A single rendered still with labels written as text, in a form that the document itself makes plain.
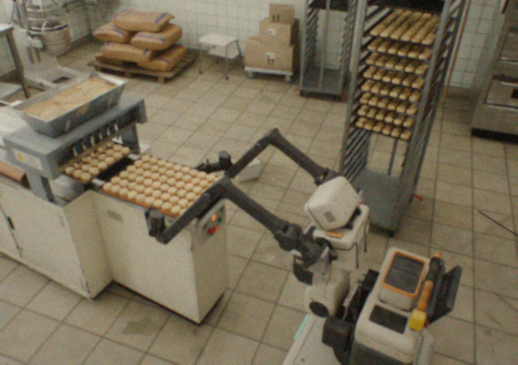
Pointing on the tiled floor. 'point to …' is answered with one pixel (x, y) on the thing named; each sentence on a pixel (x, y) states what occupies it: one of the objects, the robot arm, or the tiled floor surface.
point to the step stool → (220, 48)
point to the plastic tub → (246, 167)
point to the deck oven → (498, 74)
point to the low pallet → (142, 69)
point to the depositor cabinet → (57, 229)
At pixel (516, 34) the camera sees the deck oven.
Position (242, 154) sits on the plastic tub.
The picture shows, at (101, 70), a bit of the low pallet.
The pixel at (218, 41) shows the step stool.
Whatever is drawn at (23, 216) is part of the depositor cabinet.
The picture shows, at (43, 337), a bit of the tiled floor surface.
